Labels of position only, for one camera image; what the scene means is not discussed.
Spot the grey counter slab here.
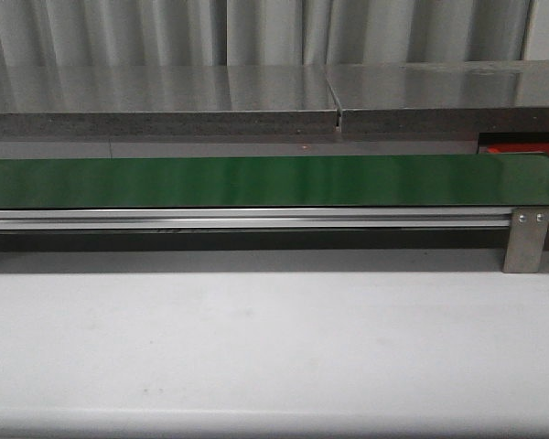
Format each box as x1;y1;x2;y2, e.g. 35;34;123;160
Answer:
0;66;338;139
326;60;549;134

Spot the grey counter left slab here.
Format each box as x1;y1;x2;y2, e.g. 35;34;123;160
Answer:
0;66;338;139

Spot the grey curtain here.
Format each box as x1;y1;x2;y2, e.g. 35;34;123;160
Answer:
0;1;532;67

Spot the green conveyor belt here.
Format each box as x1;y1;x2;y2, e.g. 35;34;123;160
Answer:
0;154;549;209

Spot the aluminium conveyor side rail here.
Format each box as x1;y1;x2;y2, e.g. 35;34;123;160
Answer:
0;207;512;231

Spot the grey counter right slab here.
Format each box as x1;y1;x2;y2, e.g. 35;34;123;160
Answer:
326;60;549;134

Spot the steel conveyor support bracket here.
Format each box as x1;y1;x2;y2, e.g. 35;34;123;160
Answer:
502;207;549;273

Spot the red plastic tray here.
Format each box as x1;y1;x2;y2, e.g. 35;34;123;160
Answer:
485;143;549;156

